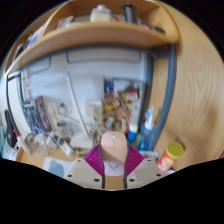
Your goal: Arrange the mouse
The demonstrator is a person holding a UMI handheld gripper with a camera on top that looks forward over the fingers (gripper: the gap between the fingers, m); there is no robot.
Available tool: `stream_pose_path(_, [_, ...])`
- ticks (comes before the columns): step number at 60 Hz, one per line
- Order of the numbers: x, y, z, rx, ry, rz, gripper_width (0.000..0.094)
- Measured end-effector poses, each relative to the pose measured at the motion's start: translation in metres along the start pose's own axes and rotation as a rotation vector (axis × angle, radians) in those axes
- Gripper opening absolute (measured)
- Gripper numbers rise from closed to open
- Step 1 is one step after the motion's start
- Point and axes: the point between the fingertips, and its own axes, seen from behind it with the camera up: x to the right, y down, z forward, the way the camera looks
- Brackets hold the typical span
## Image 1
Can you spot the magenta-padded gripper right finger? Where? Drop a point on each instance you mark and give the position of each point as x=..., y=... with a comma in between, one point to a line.
x=143, y=171

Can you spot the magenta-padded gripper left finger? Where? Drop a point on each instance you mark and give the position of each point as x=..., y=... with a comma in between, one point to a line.
x=83, y=173

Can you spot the pink computer mouse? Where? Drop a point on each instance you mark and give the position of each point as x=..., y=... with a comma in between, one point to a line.
x=114, y=146

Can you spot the red chip can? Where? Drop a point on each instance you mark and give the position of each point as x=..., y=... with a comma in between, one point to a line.
x=168, y=160

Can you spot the blue spray bottle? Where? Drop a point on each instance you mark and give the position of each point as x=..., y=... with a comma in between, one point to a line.
x=145, y=140

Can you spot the white desk lamp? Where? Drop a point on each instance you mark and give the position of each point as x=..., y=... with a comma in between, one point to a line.
x=81, y=141

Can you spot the tan robot model figure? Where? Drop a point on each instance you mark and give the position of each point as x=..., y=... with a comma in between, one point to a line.
x=110, y=116

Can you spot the white red-capped pump bottle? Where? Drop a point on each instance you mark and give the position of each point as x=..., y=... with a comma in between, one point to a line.
x=23, y=145

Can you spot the blue model kit box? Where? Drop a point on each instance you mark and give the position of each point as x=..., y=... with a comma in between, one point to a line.
x=40, y=113

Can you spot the black bag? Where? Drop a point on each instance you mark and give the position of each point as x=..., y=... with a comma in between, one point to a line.
x=10, y=133

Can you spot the colourful robot picture box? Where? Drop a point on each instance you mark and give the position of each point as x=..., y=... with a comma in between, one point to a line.
x=116, y=86

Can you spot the wooden shelf unit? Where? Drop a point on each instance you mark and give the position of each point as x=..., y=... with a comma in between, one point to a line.
x=100, y=35

